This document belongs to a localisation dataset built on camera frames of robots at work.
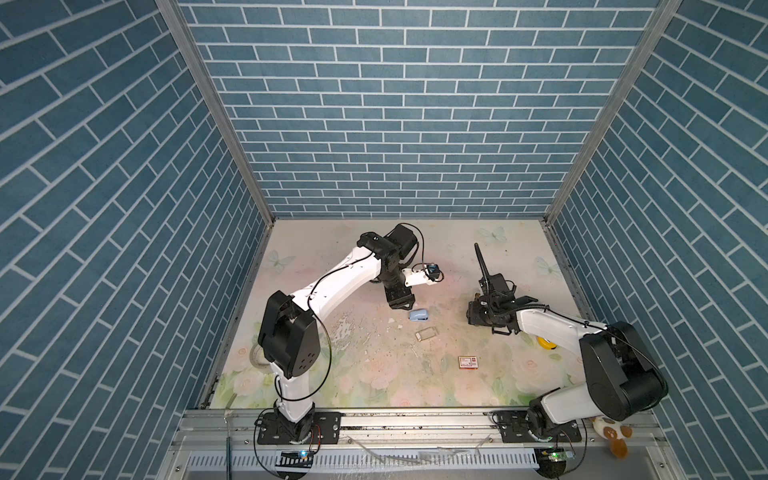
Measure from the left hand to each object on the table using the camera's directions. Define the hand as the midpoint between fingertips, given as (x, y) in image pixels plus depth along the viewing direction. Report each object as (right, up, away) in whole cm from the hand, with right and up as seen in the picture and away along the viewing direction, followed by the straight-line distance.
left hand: (406, 295), depth 83 cm
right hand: (+21, -7, +10) cm, 24 cm away
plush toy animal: (+49, -30, -13) cm, 59 cm away
